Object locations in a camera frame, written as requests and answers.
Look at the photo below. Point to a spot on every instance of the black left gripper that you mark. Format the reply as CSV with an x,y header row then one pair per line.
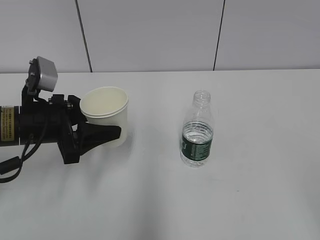
x,y
57,117

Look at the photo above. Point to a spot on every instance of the white paper cup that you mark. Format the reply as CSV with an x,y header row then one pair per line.
x,y
107,106

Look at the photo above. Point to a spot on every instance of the clear water bottle green label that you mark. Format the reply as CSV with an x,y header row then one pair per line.
x,y
197,131

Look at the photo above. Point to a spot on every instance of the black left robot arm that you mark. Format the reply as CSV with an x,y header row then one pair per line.
x,y
9,126

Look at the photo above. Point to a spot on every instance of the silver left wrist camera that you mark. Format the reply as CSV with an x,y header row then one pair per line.
x,y
42,75

